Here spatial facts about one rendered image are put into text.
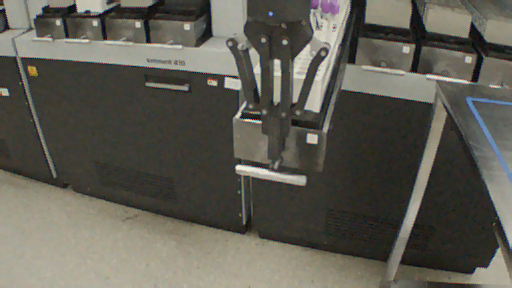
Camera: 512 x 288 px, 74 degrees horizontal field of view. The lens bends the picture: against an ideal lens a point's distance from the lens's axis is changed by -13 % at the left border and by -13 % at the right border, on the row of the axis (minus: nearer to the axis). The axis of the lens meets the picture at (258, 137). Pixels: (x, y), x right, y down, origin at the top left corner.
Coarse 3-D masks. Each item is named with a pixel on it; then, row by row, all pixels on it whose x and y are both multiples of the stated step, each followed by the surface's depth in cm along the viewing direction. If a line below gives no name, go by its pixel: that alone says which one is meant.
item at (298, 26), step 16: (256, 0) 41; (272, 0) 40; (288, 0) 40; (304, 0) 41; (256, 16) 42; (272, 16) 41; (288, 16) 41; (304, 16) 42; (256, 32) 45; (272, 32) 45; (288, 32) 44; (304, 32) 44; (256, 48) 46; (272, 48) 46
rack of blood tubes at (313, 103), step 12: (324, 36) 70; (336, 36) 70; (336, 48) 75; (276, 60) 59; (300, 60) 59; (324, 60) 59; (276, 72) 57; (300, 72) 56; (324, 72) 56; (276, 84) 55; (300, 84) 54; (324, 84) 61; (276, 96) 56; (312, 96) 54; (312, 108) 55
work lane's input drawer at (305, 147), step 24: (336, 72) 71; (336, 96) 64; (240, 120) 56; (312, 120) 53; (240, 144) 58; (264, 144) 57; (288, 144) 56; (312, 144) 54; (240, 168) 55; (264, 168) 55; (312, 168) 57
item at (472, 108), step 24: (456, 96) 60; (480, 96) 60; (504, 96) 60; (432, 120) 67; (456, 120) 53; (480, 120) 53; (504, 120) 53; (432, 144) 70; (480, 144) 48; (504, 144) 48; (480, 168) 43; (504, 168) 43; (480, 192) 42; (504, 192) 39; (408, 216) 80; (504, 216) 36; (504, 240) 34
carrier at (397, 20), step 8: (368, 0) 90; (376, 0) 91; (368, 8) 91; (376, 8) 90; (384, 8) 90; (392, 8) 89; (400, 8) 88; (408, 8) 88; (368, 16) 92; (376, 16) 91; (384, 16) 91; (392, 16) 90; (400, 16) 89; (408, 16) 89; (384, 24) 92; (392, 24) 91; (400, 24) 90; (408, 24) 90
